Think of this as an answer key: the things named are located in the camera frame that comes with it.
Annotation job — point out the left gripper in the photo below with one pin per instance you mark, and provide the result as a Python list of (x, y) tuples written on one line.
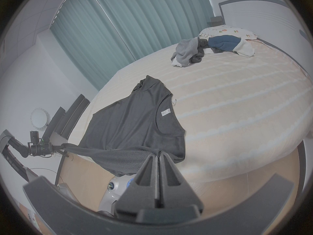
[(45, 149)]

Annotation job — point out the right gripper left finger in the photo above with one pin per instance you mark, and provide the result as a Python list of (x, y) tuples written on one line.
[(139, 192)]

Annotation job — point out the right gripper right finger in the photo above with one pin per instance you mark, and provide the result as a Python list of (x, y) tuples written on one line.
[(176, 192)]

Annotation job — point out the black T-shirt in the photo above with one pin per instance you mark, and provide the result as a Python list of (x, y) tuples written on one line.
[(127, 126)]

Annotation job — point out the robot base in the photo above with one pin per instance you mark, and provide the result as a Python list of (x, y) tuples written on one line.
[(115, 192)]

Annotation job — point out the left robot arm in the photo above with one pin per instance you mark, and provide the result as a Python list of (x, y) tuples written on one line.
[(17, 146)]

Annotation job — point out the bed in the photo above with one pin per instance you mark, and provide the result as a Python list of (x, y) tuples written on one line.
[(232, 94)]

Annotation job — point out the white trash bin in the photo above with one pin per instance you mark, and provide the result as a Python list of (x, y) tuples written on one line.
[(39, 117)]

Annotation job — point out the black chest of drawers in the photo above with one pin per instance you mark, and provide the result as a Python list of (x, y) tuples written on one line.
[(73, 111)]

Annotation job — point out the blue-green curtain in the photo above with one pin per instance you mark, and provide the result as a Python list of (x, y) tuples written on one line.
[(80, 40), (146, 16)]

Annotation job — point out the black glossy garment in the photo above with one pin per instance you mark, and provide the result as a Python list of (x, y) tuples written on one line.
[(199, 55)]

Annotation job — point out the grey garment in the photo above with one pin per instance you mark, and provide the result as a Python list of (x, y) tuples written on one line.
[(185, 50)]

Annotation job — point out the blue and white garment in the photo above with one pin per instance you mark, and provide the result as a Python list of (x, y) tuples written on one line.
[(227, 43)]

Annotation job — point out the white printed pillow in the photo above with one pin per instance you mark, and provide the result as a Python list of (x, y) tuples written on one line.
[(220, 30)]

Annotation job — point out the grey bedside table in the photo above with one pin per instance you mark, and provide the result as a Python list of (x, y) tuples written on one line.
[(216, 21)]

